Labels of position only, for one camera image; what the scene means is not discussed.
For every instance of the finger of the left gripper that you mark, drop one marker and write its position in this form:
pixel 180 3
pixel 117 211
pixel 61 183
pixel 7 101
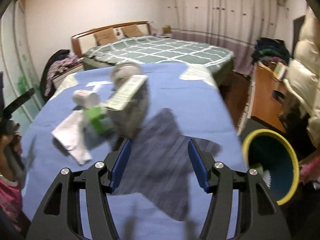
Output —
pixel 6 112

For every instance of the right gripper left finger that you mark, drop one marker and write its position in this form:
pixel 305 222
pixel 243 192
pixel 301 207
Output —
pixel 76 206

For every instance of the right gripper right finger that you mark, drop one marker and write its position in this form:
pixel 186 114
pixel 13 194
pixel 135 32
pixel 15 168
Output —
pixel 259 215

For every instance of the yellow rimmed trash bin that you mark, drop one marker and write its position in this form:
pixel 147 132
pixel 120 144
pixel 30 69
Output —
pixel 272 156

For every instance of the person's left hand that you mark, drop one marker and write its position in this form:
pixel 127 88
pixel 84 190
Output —
pixel 14 142

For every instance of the white bedside cabinet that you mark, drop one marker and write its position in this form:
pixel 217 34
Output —
pixel 58 79

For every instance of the pink plastic bag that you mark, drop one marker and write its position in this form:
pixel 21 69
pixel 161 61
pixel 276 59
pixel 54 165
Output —
pixel 309 169

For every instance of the pile of clothes on cabinet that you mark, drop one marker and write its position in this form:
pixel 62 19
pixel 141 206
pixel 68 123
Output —
pixel 60 62

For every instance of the white pill bottle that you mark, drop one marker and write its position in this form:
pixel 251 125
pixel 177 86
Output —
pixel 85 98

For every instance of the green label bottle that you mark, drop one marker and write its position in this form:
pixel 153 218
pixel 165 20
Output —
pixel 97 119

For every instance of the wooden headboard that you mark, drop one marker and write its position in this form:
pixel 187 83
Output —
pixel 84 41

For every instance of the white floral carton box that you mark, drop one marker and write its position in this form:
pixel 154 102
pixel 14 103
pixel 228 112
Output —
pixel 128 106

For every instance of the clear plastic tub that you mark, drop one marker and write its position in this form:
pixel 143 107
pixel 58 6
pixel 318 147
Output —
pixel 123 71

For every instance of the orange wooden desk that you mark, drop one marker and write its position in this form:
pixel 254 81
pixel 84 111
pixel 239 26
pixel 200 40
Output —
pixel 265 108

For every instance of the brown left pillow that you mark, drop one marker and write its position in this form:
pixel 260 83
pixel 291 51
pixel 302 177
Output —
pixel 105 36

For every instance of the brown pillow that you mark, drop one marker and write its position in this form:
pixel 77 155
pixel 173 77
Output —
pixel 105 36
pixel 132 31

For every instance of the cream puffer jacket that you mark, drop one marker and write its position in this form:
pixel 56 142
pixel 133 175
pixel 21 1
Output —
pixel 302 78

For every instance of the bed with green checked quilt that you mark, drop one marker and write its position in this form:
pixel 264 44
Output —
pixel 148 49

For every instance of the brown right pillow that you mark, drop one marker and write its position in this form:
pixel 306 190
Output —
pixel 132 31

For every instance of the pile of clothes on desk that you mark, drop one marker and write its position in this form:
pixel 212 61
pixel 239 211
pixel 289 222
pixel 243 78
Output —
pixel 270 47

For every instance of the pink and white curtain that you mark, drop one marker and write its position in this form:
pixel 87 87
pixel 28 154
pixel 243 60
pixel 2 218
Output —
pixel 232 24

